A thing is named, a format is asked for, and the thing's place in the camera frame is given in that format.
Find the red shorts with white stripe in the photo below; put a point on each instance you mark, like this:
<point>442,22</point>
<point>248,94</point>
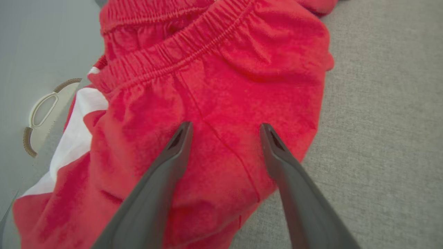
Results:
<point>225,86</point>

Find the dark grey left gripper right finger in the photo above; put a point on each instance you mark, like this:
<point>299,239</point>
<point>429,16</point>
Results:
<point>308,214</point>

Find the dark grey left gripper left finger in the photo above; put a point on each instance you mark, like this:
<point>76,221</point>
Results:
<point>145,207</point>

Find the cream laundry basket brown rim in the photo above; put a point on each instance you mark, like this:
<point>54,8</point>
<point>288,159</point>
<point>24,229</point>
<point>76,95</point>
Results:
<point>41,131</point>

